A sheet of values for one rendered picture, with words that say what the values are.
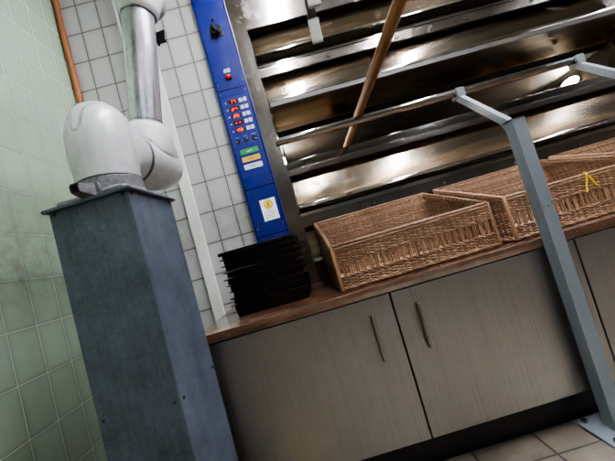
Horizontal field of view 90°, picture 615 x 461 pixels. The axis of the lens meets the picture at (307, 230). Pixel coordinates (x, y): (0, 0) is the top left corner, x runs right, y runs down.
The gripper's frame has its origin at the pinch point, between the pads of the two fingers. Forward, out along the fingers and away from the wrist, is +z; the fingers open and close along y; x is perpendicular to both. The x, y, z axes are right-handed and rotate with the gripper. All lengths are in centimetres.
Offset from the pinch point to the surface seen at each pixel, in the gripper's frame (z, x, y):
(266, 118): -10, -27, -72
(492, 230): 64, 44, -29
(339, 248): 59, -7, -23
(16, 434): 88, -102, 2
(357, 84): -10, 18, -62
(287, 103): -8, -15, -59
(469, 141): 23, 68, -82
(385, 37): 11.2, 14.8, 4.3
